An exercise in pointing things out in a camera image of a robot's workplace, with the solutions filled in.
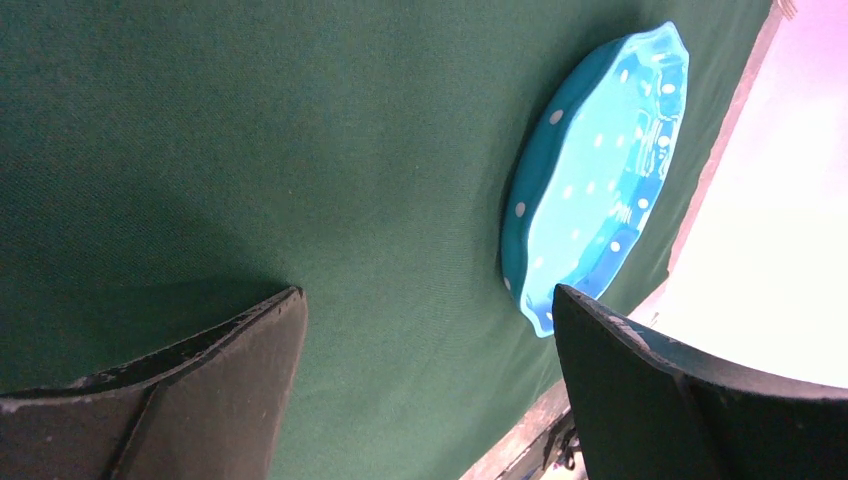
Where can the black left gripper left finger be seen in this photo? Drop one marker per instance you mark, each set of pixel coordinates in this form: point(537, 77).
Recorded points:
point(207, 407)

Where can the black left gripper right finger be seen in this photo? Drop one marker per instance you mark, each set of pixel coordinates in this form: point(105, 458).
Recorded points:
point(648, 406)

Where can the blue polka dot plate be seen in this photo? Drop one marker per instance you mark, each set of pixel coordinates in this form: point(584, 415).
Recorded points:
point(592, 170)

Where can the dark green cloth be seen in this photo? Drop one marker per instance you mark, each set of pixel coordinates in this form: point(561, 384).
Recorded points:
point(166, 165)

